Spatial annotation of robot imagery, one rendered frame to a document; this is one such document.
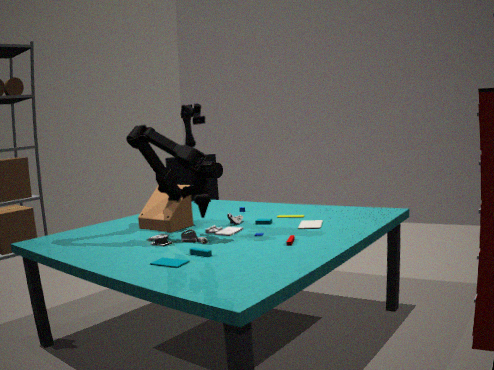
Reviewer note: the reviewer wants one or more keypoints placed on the teal flat plate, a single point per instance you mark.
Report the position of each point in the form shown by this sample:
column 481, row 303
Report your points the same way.
column 170, row 262

